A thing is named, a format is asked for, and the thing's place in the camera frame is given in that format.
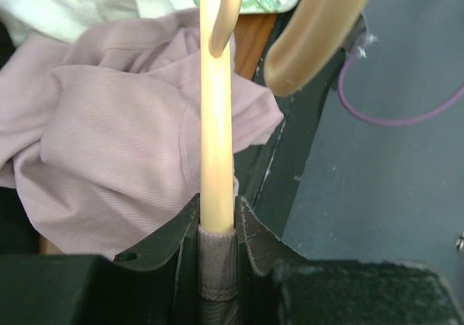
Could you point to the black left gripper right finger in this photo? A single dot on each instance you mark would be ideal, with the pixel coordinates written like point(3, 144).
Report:
point(259, 252)

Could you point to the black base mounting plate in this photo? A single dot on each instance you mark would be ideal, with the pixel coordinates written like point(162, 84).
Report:
point(270, 174)

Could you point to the pink tank top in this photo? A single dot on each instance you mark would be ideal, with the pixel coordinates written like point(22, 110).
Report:
point(104, 139)

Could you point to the black tank top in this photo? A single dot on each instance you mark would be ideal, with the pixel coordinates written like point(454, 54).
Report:
point(17, 233)

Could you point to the white tank top right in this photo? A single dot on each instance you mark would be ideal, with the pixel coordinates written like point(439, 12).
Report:
point(66, 20)

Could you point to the beige hanger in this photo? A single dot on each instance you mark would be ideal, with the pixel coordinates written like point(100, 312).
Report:
point(315, 31)

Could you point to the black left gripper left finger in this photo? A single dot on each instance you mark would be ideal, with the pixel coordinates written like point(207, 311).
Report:
point(165, 289)

